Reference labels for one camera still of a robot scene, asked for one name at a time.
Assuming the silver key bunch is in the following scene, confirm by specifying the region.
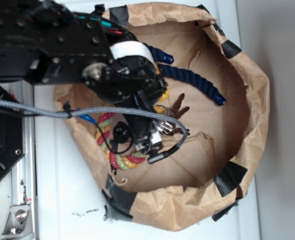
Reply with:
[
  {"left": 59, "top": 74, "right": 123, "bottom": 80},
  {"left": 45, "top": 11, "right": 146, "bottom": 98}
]
[{"left": 153, "top": 93, "right": 191, "bottom": 137}]

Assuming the yellow rubber duck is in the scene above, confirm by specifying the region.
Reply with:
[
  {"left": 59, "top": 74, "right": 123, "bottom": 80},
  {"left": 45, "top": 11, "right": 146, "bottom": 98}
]
[{"left": 153, "top": 64, "right": 169, "bottom": 114}]

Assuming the metal corner bracket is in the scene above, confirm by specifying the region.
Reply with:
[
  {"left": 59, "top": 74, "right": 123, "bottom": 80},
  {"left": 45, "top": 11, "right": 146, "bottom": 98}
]
[{"left": 1, "top": 204, "right": 34, "bottom": 240}]

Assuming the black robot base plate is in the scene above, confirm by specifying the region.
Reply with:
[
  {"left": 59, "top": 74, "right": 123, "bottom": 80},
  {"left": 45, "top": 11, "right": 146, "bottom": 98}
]
[{"left": 0, "top": 107, "right": 24, "bottom": 181}]

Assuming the white flat ribbon cable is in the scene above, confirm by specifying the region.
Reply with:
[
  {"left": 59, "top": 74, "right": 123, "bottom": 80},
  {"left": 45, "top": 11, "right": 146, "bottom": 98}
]
[{"left": 109, "top": 41, "right": 158, "bottom": 71}]

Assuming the navy blue rope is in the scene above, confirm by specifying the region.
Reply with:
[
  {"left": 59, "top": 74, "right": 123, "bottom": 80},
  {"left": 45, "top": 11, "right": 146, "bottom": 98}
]
[{"left": 144, "top": 42, "right": 227, "bottom": 107}]

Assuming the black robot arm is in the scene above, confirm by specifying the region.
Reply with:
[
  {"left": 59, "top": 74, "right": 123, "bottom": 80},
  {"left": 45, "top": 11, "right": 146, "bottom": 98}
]
[{"left": 0, "top": 0, "right": 167, "bottom": 111}]

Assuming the brown paper bag bin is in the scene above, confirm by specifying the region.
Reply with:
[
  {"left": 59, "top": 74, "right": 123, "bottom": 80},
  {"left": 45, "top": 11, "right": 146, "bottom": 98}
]
[{"left": 65, "top": 2, "right": 270, "bottom": 231}]

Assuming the multicolour twisted rope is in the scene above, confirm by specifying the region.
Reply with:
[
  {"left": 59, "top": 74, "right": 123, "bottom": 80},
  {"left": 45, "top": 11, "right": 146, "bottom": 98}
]
[{"left": 95, "top": 104, "right": 150, "bottom": 171}]

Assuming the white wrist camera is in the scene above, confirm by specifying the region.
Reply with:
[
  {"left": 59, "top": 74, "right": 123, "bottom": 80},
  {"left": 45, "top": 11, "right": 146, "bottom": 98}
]
[{"left": 134, "top": 130, "right": 163, "bottom": 155}]

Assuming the aluminium extrusion rail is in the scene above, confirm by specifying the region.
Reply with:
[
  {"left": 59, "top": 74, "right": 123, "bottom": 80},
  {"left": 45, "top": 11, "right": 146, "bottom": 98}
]
[{"left": 0, "top": 80, "right": 40, "bottom": 240}]

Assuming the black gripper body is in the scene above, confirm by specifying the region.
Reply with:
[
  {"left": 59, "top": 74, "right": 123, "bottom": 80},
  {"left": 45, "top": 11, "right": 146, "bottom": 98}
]
[{"left": 81, "top": 54, "right": 169, "bottom": 143}]

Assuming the grey braided cable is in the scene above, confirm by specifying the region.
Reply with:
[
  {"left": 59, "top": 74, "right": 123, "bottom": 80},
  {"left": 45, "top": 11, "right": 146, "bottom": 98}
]
[{"left": 0, "top": 97, "right": 190, "bottom": 165}]

